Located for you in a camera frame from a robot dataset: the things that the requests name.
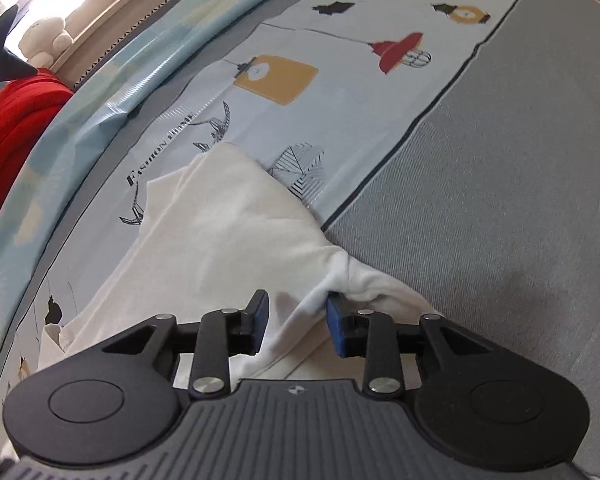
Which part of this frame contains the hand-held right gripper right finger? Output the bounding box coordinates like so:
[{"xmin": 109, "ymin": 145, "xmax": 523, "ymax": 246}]
[{"xmin": 326, "ymin": 294, "xmax": 493, "ymax": 401}]

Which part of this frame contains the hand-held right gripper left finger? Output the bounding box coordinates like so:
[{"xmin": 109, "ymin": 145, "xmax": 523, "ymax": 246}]
[{"xmin": 102, "ymin": 289, "xmax": 271, "ymax": 401}]

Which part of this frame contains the white t-shirt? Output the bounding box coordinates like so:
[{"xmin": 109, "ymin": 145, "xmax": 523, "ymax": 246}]
[{"xmin": 39, "ymin": 142, "xmax": 443, "ymax": 391}]

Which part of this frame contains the light blue patterned quilt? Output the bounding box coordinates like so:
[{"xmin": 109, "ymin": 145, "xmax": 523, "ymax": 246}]
[{"xmin": 0, "ymin": 0, "xmax": 331, "ymax": 266}]

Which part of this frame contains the red knit sweater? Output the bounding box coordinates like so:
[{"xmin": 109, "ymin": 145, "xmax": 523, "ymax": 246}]
[{"xmin": 0, "ymin": 71, "xmax": 76, "ymax": 256}]

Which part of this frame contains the white plush toy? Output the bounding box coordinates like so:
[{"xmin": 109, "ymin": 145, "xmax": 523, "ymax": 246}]
[{"xmin": 17, "ymin": 16, "xmax": 74, "ymax": 68}]

